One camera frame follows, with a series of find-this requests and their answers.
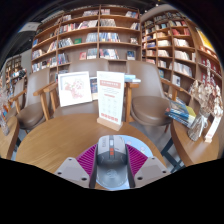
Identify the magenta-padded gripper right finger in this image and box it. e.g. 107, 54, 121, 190
125, 143, 172, 189

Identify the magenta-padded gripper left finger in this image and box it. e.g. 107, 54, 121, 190
54, 146, 100, 190

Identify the grey and orange computer mouse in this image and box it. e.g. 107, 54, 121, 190
95, 134, 129, 190

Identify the round light blue mouse pad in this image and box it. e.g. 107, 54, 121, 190
87, 134, 155, 192

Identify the glass vase with dried flowers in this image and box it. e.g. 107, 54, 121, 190
187, 66, 224, 143

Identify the beige wooden armchair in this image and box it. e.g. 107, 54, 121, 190
9, 68, 59, 131
125, 59, 193, 133
41, 59, 139, 123

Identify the stack of blue books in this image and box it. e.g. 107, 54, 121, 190
164, 98, 197, 129

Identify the white red sign, wooden base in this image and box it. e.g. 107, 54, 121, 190
203, 114, 223, 144
96, 70, 126, 132

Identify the white framed flower picture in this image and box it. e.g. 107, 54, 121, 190
57, 70, 93, 108

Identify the dark upright book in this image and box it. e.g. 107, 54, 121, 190
89, 76, 99, 101

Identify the teal flat book stack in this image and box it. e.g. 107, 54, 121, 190
123, 73, 142, 84

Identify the distant wooden bookshelf unit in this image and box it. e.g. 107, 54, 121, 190
3, 54, 23, 88

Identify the angled wooden bookshelf unit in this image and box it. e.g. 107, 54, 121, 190
139, 11, 223, 111

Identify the wide wooden bookshelf unit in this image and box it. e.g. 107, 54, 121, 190
30, 4, 142, 74

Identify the white hanging ceiling sign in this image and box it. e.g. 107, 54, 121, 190
18, 21, 41, 33

